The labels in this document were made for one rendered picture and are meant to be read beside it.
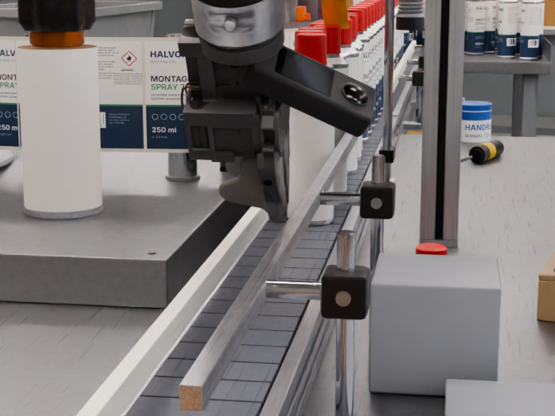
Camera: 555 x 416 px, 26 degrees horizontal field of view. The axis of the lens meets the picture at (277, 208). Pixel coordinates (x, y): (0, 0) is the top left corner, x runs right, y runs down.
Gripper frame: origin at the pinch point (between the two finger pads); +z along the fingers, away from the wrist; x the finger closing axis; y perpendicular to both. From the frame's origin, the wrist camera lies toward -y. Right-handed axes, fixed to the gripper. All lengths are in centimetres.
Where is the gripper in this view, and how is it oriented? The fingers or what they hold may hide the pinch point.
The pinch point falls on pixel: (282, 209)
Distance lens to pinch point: 112.4
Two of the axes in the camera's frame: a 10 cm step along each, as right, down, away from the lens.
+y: -9.9, -0.3, 1.5
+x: -1.3, 6.7, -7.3
